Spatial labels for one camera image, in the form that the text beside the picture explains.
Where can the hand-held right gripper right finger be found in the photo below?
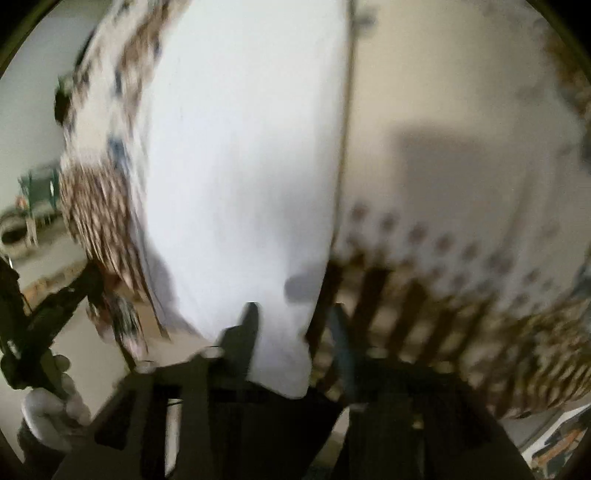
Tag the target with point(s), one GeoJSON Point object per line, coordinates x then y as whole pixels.
{"type": "Point", "coordinates": [342, 339]}

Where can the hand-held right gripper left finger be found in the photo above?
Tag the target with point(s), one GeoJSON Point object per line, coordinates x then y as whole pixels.
{"type": "Point", "coordinates": [244, 337]}

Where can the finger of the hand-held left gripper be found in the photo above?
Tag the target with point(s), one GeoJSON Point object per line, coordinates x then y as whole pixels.
{"type": "Point", "coordinates": [64, 297]}

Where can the white garment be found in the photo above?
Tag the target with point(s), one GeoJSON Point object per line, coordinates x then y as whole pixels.
{"type": "Point", "coordinates": [240, 161]}

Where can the person's left hand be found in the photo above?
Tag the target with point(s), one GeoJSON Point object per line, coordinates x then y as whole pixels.
{"type": "Point", "coordinates": [51, 410]}

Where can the white round object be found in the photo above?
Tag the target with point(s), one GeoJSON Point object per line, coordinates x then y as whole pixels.
{"type": "Point", "coordinates": [13, 235]}

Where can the green chair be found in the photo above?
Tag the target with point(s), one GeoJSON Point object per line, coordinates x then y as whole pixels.
{"type": "Point", "coordinates": [39, 189]}

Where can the printed blanket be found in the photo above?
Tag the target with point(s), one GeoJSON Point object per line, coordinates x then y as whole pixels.
{"type": "Point", "coordinates": [461, 184]}

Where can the colourful printed mat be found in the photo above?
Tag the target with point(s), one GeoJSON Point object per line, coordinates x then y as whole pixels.
{"type": "Point", "coordinates": [561, 445]}

